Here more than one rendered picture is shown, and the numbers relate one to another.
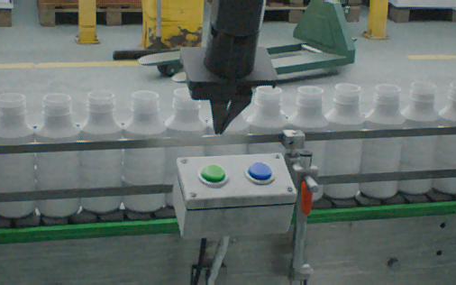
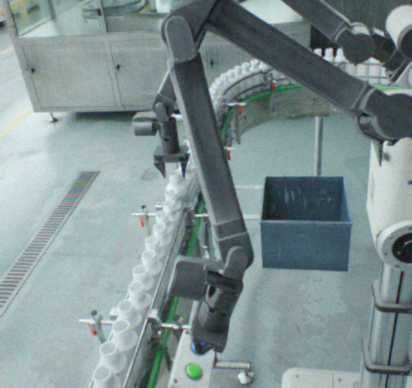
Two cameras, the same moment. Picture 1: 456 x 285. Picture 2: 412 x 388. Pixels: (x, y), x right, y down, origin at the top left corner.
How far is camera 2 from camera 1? 1.01 m
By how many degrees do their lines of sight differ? 56
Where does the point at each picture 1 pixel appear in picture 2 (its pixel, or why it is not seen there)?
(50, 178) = not seen: outside the picture
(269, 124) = (139, 320)
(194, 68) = (213, 338)
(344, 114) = (148, 282)
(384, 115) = (156, 268)
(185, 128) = (123, 365)
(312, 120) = (147, 299)
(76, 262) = not seen: outside the picture
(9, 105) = not seen: outside the picture
